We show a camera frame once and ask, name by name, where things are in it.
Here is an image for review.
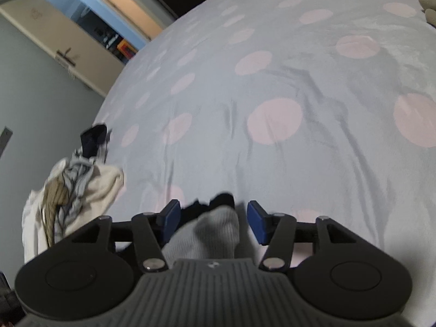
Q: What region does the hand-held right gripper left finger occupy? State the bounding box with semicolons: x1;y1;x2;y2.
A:
71;199;181;274

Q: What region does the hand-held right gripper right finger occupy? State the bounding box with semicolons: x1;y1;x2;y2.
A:
247;200;362;274

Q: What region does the grey and black shirt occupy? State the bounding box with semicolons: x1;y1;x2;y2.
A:
162;193;242;264

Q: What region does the cream garment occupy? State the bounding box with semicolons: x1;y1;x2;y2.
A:
46;157;125;235

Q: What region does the grey striped garment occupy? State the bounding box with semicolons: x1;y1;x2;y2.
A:
54;160;96;238

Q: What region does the brown striped shirt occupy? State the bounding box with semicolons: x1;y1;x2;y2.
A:
42;177;70;247

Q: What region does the dark navy garment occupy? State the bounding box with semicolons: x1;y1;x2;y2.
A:
80;124;110;160

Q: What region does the polka dot bedsheet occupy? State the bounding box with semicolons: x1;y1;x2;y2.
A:
65;0;436;280

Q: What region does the orange stool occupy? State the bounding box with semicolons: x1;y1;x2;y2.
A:
117;40;136;57

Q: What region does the cream bedroom door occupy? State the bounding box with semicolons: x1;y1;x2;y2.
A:
0;0;137;96

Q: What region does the cream hallway door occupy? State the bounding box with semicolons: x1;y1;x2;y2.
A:
75;0;171;41

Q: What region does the grey wall strip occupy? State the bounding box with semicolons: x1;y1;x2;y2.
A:
0;127;13;159

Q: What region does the metal door handle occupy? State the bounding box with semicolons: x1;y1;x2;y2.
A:
55;49;81;66

